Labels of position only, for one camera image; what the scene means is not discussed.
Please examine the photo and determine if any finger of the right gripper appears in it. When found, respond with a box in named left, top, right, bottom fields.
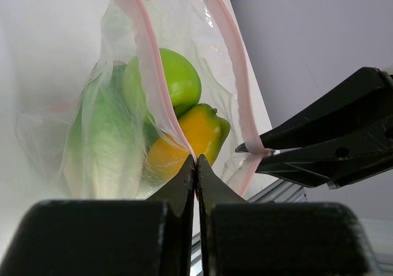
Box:
left=256, top=117, right=392, bottom=189
left=235, top=66, right=393, bottom=154

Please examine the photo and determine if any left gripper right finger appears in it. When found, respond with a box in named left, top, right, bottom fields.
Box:
left=197, top=155, right=381, bottom=275

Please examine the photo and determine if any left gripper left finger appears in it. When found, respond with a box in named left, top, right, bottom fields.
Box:
left=1, top=157, right=195, bottom=275

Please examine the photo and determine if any green leafy lettuce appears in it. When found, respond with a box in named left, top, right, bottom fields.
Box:
left=63, top=64, right=147, bottom=199

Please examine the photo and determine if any orange fruit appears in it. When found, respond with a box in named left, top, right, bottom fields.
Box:
left=145, top=103, right=230, bottom=182

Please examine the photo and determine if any clear zip top bag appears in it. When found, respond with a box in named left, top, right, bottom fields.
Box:
left=17, top=0, right=267, bottom=199

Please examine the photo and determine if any green apple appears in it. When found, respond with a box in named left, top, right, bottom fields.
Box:
left=122, top=48, right=202, bottom=118

